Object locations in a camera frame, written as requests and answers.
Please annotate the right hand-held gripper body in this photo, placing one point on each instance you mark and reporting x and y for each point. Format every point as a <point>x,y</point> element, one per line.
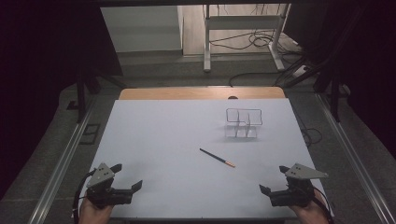
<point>292,194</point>

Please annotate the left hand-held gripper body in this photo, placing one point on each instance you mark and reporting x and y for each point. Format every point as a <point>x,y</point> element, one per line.
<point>102,191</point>

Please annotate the dark pencil with orange end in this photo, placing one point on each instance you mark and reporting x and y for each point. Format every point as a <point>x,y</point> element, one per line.
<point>217,157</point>

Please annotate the clear acrylic organizer box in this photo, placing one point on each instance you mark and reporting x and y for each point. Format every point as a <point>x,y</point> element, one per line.
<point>243,123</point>

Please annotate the person's left hand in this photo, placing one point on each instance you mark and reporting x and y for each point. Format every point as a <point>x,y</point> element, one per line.
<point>93,215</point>

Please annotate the person's right hand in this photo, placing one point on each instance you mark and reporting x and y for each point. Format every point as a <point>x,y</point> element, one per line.
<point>313,214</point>

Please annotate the dark floor socket plate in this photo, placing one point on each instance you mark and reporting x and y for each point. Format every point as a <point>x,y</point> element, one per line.
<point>89,133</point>

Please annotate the white table cover sheet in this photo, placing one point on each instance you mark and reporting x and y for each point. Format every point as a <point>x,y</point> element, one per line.
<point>162,146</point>

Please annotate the black metal stand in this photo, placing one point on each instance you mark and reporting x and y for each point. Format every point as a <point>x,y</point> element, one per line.
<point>334,93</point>
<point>81,93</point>

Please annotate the dark table grommet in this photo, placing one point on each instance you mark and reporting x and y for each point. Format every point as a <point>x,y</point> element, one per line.
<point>233,97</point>

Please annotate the white power strip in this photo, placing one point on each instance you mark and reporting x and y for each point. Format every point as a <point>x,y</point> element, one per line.
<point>300,71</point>

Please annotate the grey cabinet panel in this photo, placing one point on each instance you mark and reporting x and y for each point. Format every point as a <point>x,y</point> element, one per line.
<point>141,28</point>

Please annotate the aluminium floor rail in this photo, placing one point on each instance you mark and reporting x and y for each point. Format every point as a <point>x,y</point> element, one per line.
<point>59,174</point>
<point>355,158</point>

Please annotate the white metal desk frame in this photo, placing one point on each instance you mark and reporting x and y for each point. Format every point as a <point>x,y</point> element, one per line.
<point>243,22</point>

